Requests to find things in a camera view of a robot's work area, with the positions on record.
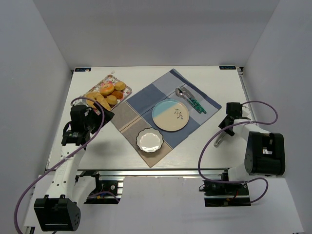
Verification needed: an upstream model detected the metal fork green handle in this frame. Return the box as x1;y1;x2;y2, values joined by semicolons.
179;86;207;114

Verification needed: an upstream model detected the blue label left corner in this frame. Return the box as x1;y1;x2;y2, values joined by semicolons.
74;67;91;72

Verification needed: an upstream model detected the floral serving tray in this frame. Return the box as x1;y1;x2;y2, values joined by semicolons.
83;75;132;115

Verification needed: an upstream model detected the plain glazed donut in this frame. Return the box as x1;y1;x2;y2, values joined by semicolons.
85;91;103;110

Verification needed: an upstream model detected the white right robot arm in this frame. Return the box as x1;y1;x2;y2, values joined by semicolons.
214;102;286;182

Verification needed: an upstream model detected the long twisted bread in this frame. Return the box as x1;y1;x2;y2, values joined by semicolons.
96;93;111;111

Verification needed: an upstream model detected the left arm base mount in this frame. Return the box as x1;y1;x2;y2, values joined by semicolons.
75;171;124;205

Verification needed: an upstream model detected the patchwork blue grey placemat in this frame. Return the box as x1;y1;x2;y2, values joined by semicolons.
112;69;221;167

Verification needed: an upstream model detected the metal spoon green handle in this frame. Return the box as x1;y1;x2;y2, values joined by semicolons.
175;88;202;114

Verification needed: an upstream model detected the blue label right corner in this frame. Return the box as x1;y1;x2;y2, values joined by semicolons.
219;65;236;70

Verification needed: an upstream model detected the round bun on tray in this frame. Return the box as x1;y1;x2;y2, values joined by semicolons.
114;81;126;91

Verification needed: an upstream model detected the blue label corner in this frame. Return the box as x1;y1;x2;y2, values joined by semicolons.
74;67;91;72
219;65;236;70

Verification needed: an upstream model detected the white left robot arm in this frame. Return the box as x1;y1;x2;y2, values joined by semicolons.
34;101;114;232

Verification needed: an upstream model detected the aluminium table front rail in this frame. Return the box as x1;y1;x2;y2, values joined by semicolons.
45;167;230;178

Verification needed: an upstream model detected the blue and cream plate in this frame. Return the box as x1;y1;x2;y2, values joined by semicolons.
152;99;190;132

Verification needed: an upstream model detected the aluminium table rail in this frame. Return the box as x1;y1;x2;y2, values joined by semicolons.
237;67;256;121
45;167;230;178

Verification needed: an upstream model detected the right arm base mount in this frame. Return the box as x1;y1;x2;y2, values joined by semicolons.
199;169;251;207

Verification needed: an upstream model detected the white scalloped bowl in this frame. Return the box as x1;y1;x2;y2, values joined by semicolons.
136;128;164;153

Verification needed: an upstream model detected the aluminium table right rail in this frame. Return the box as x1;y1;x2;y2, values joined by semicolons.
237;67;256;121

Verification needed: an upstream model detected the dark brown muffin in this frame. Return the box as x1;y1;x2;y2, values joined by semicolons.
111;90;123;100

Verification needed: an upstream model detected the pink frosted donut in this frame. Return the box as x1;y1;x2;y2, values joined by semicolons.
99;83;115;96

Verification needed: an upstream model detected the round golden bun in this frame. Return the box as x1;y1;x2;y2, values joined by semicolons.
106;95;118;106

